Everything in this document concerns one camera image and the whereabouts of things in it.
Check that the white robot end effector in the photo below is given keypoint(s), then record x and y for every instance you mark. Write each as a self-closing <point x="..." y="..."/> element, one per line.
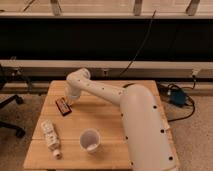
<point x="73" y="94"/>

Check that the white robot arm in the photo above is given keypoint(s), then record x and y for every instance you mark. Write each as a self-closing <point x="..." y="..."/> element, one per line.
<point x="148" y="145"/>

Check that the white plastic cup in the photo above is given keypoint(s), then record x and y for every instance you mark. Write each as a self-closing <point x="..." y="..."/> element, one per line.
<point x="89" y="140"/>

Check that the clear plastic bottle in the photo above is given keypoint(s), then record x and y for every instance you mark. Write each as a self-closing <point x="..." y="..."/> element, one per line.
<point x="51" y="138"/>

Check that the blue power box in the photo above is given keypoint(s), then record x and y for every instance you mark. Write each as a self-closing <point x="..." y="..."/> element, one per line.
<point x="177" y="97"/>

